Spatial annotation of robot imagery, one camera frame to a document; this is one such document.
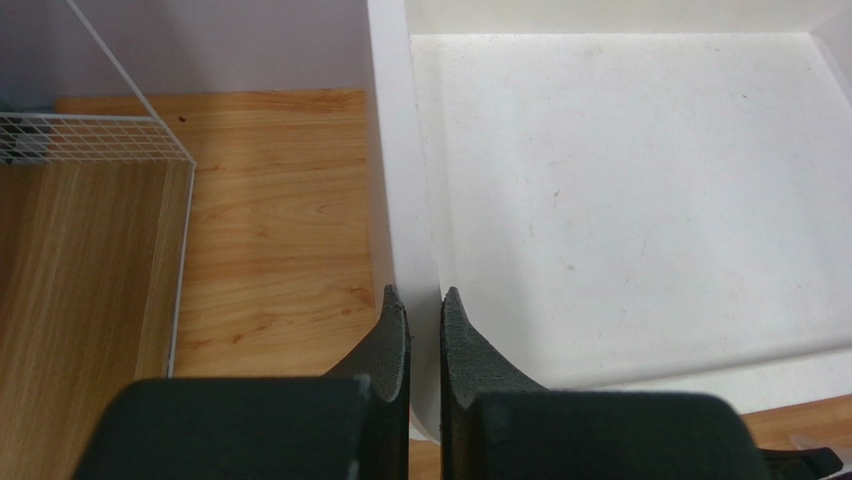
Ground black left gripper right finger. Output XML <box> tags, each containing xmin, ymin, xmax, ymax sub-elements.
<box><xmin>440</xmin><ymin>288</ymin><xmax>770</xmax><ymax>479</ymax></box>

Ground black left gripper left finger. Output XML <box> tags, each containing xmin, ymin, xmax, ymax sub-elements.
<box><xmin>73</xmin><ymin>286</ymin><xmax>411</xmax><ymax>479</ymax></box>

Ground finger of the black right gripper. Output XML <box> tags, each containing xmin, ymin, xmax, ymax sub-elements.
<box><xmin>762</xmin><ymin>447</ymin><xmax>844</xmax><ymax>480</ymax></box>

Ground white three drawer organizer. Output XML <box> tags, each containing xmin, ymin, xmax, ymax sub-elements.
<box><xmin>366</xmin><ymin>1</ymin><xmax>851</xmax><ymax>440</ymax></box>

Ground white wire shelf rack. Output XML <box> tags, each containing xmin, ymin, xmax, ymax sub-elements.
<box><xmin>1</xmin><ymin>1</ymin><xmax>196</xmax><ymax>479</ymax></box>

